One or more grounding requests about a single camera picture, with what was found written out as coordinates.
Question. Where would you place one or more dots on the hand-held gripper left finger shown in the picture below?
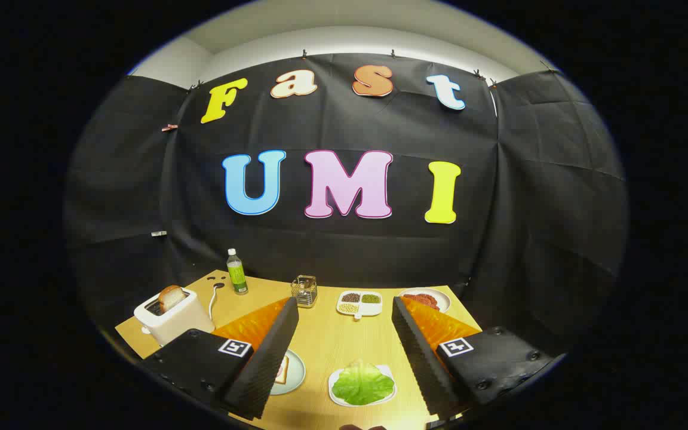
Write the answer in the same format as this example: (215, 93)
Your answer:
(269, 358)

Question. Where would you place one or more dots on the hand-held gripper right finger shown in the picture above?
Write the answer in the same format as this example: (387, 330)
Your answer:
(418, 358)

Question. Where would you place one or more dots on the green lettuce leaf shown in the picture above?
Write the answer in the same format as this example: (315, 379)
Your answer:
(362, 385)

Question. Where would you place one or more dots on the plain toast bread slice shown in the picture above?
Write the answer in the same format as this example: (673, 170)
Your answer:
(172, 297)

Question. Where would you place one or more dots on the bread slice under ham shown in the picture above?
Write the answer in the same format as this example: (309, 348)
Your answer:
(282, 370)

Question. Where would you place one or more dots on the pale green round plate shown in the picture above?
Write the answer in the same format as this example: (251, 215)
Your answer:
(297, 373)

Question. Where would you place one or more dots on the brown meat slice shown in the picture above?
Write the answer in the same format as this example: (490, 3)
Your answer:
(424, 298)

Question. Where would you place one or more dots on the white oval plate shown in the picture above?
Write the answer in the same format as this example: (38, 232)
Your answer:
(444, 300)

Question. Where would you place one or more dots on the white divided bean dish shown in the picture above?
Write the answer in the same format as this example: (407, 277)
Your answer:
(374, 309)

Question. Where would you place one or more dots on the white rectangular plate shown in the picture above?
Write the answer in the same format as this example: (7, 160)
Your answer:
(337, 373)

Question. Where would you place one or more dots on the green label drink bottle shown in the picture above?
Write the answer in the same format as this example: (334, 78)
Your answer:
(237, 278)

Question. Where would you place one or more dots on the white toaster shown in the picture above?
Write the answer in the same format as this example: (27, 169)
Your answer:
(180, 321)

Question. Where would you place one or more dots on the black backdrop cloth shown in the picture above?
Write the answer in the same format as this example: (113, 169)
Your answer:
(344, 125)

